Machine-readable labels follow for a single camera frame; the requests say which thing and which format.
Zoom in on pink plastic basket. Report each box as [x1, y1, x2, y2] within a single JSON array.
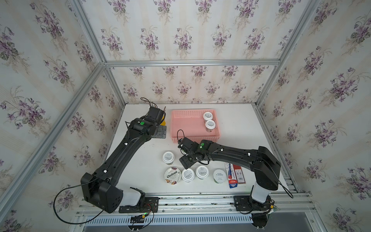
[[170, 109, 221, 144]]

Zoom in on small circuit board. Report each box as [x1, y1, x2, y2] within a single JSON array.
[[129, 215, 146, 224]]

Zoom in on green rimmed yogurt cup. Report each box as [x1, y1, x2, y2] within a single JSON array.
[[213, 169, 227, 184]]

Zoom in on red pencil box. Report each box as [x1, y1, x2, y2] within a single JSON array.
[[233, 164, 246, 184]]

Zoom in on white ventilation grille strip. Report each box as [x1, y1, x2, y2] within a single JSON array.
[[85, 213, 253, 227]]

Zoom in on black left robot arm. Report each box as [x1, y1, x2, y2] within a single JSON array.
[[81, 106, 166, 213]]

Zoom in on white yogurt cup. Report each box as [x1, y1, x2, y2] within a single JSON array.
[[162, 151, 175, 165], [196, 165, 209, 179], [205, 120, 216, 132], [203, 112, 213, 122], [182, 168, 195, 183]]

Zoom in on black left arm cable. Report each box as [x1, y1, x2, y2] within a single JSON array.
[[53, 173, 105, 225]]

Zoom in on yellow metal pencil cup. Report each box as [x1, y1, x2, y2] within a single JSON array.
[[160, 116, 166, 126]]

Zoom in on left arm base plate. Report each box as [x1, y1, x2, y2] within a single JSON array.
[[118, 197, 159, 213]]

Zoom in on Chobani yogurt cup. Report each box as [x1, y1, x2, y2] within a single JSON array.
[[164, 167, 182, 185]]

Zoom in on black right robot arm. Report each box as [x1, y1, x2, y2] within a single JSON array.
[[178, 137, 281, 204]]

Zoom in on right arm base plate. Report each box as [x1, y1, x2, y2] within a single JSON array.
[[233, 195, 275, 213]]

